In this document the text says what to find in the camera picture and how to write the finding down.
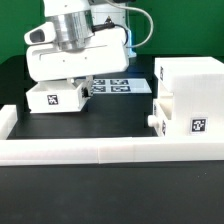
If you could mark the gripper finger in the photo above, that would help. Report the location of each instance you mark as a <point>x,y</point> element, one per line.
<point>88,86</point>

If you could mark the white drawer cabinet box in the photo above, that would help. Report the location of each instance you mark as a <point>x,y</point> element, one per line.
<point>195,86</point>

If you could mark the white marker tag sheet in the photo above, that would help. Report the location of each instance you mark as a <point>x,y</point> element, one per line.
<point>120,86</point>

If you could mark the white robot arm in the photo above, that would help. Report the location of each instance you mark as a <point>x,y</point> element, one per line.
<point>70,45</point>

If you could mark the white drawer front tagged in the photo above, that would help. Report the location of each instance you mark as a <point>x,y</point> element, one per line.
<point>161,117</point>

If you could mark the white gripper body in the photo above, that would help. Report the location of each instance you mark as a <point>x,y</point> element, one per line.
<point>105,52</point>

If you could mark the white drawer tagged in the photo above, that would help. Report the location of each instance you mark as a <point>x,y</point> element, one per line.
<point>57,97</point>
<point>161,117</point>

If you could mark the white U-shaped frame border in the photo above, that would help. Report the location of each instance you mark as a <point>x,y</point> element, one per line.
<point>101,151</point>

